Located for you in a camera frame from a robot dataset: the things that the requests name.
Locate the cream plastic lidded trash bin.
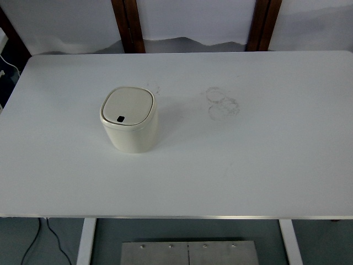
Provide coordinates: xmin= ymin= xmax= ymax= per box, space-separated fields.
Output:
xmin=99 ymin=86 xmax=159 ymax=154

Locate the brown wooden screen frame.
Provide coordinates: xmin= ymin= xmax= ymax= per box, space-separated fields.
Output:
xmin=245 ymin=0 xmax=284 ymax=52
xmin=110 ymin=0 xmax=147 ymax=54

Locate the thin white cable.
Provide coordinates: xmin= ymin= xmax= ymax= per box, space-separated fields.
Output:
xmin=0 ymin=51 xmax=22 ymax=75

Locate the white table leg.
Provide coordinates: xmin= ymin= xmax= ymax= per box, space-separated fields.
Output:
xmin=76 ymin=218 xmax=98 ymax=265
xmin=278 ymin=220 xmax=304 ymax=265

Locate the grey metal plate with screws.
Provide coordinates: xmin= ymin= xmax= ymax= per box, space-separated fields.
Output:
xmin=120 ymin=240 xmax=259 ymax=265

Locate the black floor cable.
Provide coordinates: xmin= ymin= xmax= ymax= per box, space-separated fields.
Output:
xmin=20 ymin=217 xmax=42 ymax=265
xmin=45 ymin=217 xmax=70 ymax=265

